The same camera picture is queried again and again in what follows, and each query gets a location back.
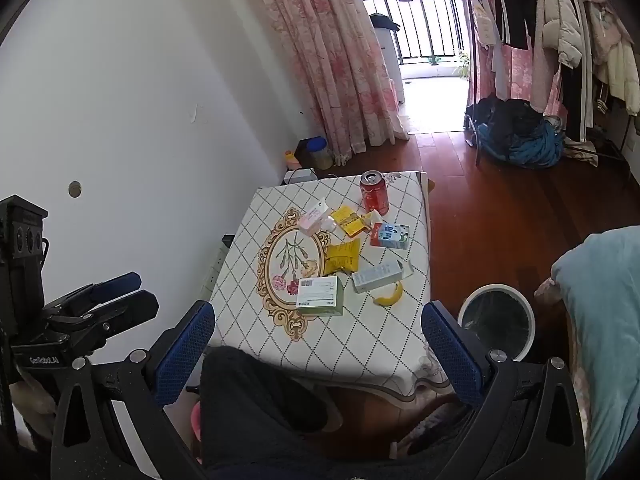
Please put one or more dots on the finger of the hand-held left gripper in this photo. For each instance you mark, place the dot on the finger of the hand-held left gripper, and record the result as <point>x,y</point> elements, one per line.
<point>120,283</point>
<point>142,305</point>

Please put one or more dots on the banana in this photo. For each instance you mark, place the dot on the banana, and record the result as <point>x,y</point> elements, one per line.
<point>391,296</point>

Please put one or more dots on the yellow capped bottle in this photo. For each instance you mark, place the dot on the yellow capped bottle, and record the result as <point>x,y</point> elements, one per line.
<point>291,160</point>

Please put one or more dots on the white puffer jacket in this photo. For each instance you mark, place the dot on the white puffer jacket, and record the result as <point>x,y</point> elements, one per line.
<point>560,15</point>

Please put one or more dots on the white patterned tablecloth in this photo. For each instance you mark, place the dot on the white patterned tablecloth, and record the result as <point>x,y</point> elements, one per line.
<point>325,330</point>

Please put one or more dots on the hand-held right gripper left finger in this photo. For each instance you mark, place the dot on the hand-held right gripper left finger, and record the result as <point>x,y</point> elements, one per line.
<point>186,347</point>

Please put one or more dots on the black hanging pants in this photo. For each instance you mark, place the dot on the black hanging pants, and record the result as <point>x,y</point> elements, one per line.
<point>517,0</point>

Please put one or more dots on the round wall hole cover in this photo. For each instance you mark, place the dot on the round wall hole cover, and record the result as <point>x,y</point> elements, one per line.
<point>75,189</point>

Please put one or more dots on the light blue blanket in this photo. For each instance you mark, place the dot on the light blue blanket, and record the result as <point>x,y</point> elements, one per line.
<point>602,340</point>

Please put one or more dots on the pink white small box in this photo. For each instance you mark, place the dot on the pink white small box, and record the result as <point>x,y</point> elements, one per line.
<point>312,219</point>

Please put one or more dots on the yellow snack bag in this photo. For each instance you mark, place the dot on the yellow snack bag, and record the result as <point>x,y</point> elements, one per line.
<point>342,257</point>

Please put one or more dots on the plastic jar blue lid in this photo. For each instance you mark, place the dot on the plastic jar blue lid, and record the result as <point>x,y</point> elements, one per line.
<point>320,152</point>

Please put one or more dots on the yellow packet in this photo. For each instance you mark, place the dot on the yellow packet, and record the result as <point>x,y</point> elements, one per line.
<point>349,221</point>

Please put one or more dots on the cream hanging jacket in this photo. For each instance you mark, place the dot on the cream hanging jacket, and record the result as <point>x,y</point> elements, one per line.
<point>615,55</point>

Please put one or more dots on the person's dark fleece pants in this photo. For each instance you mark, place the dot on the person's dark fleece pants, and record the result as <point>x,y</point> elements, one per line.
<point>260,410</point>

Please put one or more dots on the long white blue box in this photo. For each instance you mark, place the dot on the long white blue box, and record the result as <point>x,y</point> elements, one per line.
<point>377,276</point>

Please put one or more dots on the small white wrapper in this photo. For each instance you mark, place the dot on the small white wrapper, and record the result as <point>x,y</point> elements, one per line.
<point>374,217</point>

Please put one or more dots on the white power strip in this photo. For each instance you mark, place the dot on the white power strip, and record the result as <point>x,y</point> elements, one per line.
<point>216,265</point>

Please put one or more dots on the potted green plant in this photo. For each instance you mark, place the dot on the potted green plant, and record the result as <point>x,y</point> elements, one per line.
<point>463,62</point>

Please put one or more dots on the white box on floor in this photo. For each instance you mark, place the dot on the white box on floor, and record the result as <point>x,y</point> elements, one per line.
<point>300,176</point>

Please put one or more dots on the red soda can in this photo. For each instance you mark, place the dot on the red soda can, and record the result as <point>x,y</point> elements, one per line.
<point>375,192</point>

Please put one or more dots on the blue black clothes pile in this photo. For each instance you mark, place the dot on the blue black clothes pile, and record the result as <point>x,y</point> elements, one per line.
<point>520,135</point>

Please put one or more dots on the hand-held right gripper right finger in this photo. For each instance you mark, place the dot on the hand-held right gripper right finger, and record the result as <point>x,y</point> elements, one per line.
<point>450,349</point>

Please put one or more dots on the grey fuzzy slipper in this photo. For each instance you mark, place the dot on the grey fuzzy slipper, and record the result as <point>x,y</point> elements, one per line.
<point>432,427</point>

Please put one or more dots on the white balcony appliance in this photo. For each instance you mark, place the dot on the white balcony appliance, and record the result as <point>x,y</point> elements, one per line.
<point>387,55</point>

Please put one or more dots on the white round trash bin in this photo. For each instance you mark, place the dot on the white round trash bin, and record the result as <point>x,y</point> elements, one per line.
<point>496,320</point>

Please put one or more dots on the green white box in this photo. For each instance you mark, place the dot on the green white box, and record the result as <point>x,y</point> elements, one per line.
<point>320,296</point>

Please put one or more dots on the black balcony railing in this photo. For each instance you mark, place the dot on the black balcony railing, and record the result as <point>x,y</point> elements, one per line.
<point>425,25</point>

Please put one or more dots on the blue white milk carton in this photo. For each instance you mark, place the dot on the blue white milk carton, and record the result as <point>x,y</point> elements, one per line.
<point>391,236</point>

